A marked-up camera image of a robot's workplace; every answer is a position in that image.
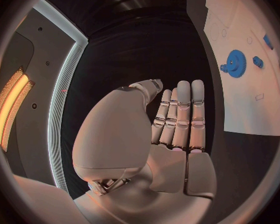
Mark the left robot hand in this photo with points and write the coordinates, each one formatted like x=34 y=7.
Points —
x=121 y=134

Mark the blue block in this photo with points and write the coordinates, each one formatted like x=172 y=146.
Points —
x=268 y=42

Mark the small blue peg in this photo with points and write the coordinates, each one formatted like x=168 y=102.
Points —
x=223 y=68

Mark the white task board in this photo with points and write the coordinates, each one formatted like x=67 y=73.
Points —
x=247 y=100

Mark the blue gear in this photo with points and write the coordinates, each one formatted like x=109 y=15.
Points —
x=235 y=67

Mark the glowing light bar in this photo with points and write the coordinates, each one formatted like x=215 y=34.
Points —
x=11 y=104

